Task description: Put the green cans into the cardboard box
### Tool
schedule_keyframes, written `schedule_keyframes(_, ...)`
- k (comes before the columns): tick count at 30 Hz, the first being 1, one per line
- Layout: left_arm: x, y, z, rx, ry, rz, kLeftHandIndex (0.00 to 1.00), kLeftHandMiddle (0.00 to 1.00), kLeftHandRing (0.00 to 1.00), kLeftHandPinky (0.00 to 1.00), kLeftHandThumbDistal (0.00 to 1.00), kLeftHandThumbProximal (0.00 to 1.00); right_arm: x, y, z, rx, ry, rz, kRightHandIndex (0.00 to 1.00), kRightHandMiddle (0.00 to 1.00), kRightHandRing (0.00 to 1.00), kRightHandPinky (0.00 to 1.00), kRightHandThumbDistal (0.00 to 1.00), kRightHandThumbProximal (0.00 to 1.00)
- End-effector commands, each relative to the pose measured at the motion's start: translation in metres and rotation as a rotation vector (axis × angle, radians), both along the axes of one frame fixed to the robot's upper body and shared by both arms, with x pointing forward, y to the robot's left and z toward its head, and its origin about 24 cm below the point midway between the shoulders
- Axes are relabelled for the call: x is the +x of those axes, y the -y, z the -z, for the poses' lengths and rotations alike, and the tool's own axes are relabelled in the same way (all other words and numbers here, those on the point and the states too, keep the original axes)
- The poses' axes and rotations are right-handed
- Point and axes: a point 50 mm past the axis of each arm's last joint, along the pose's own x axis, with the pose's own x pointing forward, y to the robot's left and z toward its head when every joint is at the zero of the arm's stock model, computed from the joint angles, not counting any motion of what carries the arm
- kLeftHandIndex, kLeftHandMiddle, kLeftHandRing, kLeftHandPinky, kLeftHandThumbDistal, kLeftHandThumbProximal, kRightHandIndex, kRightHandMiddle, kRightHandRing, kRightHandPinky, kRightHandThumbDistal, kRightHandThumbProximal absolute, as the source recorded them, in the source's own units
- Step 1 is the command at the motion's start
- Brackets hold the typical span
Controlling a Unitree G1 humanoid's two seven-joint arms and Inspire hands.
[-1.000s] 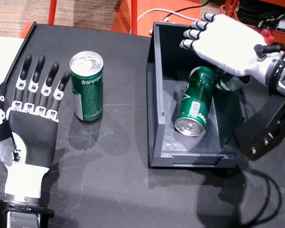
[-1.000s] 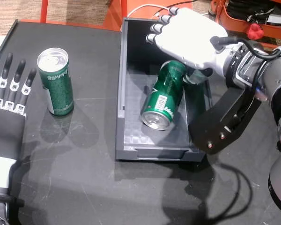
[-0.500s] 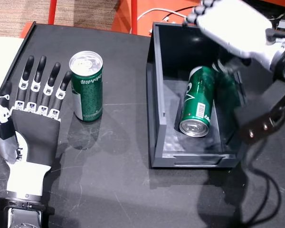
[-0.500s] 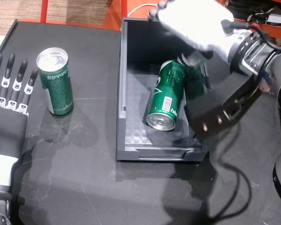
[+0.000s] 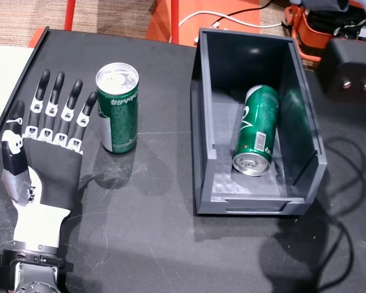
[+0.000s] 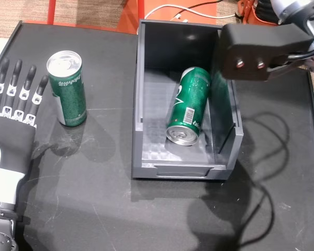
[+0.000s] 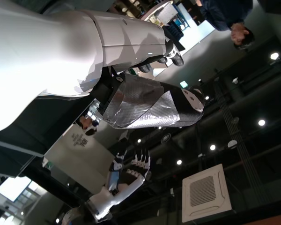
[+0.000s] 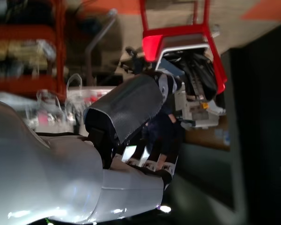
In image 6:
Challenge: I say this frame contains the orange utility cart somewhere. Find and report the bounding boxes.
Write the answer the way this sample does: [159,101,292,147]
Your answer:
[235,0,281,26]

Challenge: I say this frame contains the orange metal frame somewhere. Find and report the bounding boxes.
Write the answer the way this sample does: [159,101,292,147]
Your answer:
[22,0,121,28]

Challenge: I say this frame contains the grey plastic storage box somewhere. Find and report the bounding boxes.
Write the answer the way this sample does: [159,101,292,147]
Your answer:
[131,18,244,181]

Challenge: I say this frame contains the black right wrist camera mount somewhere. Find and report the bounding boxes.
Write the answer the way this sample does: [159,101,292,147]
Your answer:
[216,22,314,82]

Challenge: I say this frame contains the white floor cable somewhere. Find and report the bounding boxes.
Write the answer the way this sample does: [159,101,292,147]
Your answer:
[144,6,238,23]

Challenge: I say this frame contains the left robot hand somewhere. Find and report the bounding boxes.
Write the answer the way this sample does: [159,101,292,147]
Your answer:
[0,58,50,207]

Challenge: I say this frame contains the green soda can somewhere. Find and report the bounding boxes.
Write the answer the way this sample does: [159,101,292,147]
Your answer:
[165,66,212,146]
[46,50,88,128]

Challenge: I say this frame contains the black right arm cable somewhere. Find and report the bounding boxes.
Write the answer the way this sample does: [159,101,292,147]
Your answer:
[266,49,314,74]

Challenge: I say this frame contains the black floor cable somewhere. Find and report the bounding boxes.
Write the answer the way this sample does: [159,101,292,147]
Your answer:
[185,0,222,10]

